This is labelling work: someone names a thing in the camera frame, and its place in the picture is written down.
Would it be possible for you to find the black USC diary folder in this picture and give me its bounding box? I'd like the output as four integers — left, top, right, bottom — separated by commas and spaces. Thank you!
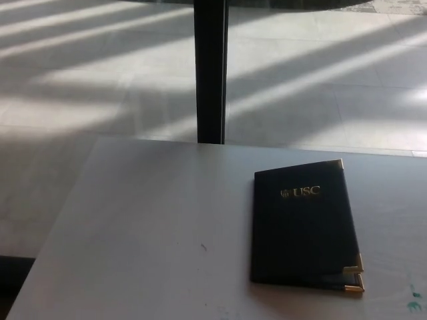
250, 159, 366, 295

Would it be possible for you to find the black vertical window post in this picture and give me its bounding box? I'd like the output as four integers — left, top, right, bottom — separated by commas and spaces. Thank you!
192, 0, 229, 145

